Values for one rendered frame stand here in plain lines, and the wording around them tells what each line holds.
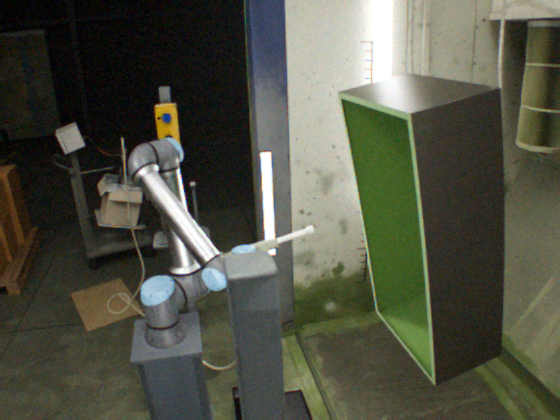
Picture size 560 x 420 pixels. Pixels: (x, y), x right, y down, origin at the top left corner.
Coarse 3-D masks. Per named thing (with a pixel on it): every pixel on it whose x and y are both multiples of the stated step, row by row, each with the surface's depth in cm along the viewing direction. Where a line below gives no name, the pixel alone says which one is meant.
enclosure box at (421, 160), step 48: (384, 96) 155; (432, 96) 141; (480, 96) 132; (384, 144) 196; (432, 144) 134; (480, 144) 139; (384, 192) 205; (432, 192) 140; (480, 192) 146; (384, 240) 215; (432, 240) 147; (480, 240) 154; (384, 288) 226; (432, 288) 155; (480, 288) 163; (432, 336) 165; (480, 336) 173
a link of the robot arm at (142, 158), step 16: (144, 144) 168; (128, 160) 165; (144, 160) 162; (144, 176) 161; (160, 176) 164; (160, 192) 159; (160, 208) 159; (176, 208) 158; (176, 224) 156; (192, 224) 157; (192, 240) 154; (208, 240) 157; (208, 256) 153; (208, 272) 150; (224, 272) 151
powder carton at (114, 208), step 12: (108, 180) 375; (108, 192) 366; (120, 192) 366; (132, 192) 372; (144, 192) 381; (108, 204) 367; (120, 204) 372; (132, 204) 377; (108, 216) 370; (120, 216) 375; (132, 216) 381
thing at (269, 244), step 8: (296, 232) 199; (304, 232) 199; (312, 232) 200; (264, 240) 198; (272, 240) 196; (280, 240) 197; (256, 248) 194; (264, 248) 195; (272, 248) 197; (224, 256) 192
